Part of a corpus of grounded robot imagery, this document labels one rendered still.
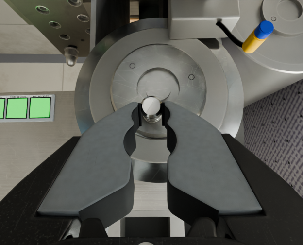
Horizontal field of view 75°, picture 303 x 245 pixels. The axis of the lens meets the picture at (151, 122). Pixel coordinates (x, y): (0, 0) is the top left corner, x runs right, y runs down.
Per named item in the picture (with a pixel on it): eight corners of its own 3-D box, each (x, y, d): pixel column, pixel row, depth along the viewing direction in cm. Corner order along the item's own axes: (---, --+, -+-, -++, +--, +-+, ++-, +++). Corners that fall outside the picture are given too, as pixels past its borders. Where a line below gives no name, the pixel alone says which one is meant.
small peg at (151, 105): (145, 91, 12) (166, 100, 12) (147, 102, 15) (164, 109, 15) (136, 112, 12) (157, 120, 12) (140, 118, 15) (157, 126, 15)
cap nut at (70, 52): (75, 46, 51) (75, 62, 50) (80, 53, 54) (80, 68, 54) (61, 46, 51) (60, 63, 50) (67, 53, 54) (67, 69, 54)
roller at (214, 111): (220, 22, 17) (237, 158, 15) (181, 99, 42) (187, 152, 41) (87, 32, 17) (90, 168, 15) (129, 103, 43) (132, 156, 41)
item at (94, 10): (98, -110, 21) (94, 54, 18) (129, 26, 44) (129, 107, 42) (94, -110, 21) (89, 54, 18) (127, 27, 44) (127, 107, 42)
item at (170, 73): (214, 51, 15) (197, 146, 14) (208, 62, 17) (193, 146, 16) (122, 34, 16) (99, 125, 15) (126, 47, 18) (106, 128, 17)
